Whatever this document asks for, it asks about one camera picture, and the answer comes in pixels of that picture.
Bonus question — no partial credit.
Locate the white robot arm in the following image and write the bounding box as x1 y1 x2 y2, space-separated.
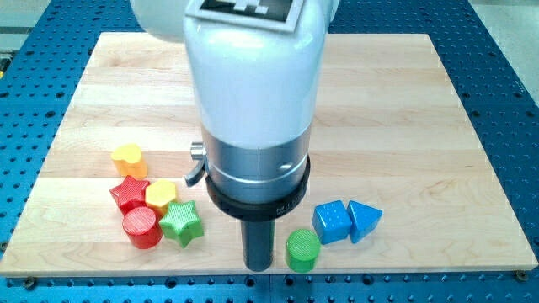
130 0 338 221

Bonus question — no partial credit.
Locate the wooden board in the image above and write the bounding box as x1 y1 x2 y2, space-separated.
1 33 537 277

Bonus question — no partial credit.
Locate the yellow heart block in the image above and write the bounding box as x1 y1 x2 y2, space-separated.
110 143 148 179

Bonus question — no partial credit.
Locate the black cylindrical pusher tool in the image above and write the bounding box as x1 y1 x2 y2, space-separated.
241 221 275 272

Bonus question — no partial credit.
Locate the blue cube block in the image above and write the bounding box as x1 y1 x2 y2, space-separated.
312 200 352 245

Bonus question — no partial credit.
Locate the green cylinder block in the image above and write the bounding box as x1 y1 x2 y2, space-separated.
286 229 321 273

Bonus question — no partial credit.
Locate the green star block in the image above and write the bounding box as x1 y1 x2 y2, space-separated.
159 200 204 248

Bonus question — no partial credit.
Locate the blue triangle block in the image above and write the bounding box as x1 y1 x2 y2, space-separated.
347 200 383 243

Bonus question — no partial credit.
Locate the yellow hexagon block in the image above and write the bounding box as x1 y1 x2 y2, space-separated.
145 179 177 216

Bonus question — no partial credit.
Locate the black white fiducial marker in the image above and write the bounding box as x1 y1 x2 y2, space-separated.
185 0 304 33

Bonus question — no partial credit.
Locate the red star block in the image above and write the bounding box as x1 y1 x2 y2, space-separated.
109 175 150 215

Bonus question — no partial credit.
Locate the red cylinder block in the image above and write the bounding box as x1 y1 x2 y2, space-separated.
122 206 163 249

